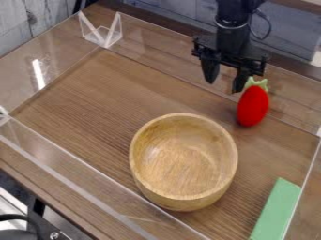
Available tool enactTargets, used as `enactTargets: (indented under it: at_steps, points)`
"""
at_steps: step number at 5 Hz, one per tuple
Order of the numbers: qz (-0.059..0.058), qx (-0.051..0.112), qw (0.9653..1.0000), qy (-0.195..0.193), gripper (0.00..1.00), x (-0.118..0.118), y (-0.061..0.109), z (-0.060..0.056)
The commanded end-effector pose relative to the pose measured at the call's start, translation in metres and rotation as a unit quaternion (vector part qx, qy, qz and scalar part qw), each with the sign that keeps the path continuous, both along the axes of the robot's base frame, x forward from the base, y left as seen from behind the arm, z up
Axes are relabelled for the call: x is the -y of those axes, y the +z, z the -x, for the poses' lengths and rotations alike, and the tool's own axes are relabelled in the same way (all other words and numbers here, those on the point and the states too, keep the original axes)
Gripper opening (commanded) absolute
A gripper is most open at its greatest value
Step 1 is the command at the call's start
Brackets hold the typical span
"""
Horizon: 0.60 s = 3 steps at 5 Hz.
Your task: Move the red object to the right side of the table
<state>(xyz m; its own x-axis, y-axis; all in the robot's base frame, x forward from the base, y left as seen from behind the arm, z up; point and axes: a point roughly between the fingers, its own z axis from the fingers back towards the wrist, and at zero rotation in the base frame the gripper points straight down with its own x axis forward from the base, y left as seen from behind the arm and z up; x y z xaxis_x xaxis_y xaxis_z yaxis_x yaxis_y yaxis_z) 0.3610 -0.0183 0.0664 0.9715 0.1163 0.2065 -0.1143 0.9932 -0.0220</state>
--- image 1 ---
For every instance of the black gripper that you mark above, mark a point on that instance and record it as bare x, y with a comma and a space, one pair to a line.
229, 48

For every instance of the red plush strawberry toy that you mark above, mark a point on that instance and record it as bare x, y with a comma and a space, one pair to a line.
254, 103

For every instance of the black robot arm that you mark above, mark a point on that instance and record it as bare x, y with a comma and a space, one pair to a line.
234, 13

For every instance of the wooden bowl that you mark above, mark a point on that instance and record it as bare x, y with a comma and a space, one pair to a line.
183, 160

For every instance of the green tape strip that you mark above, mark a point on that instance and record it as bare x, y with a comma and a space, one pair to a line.
274, 218

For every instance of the black table clamp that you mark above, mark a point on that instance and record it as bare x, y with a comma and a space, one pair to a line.
47, 231

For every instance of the clear acrylic corner bracket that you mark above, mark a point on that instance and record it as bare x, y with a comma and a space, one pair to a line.
103, 36

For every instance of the clear acrylic front wall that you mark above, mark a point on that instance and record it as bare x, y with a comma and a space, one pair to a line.
106, 209

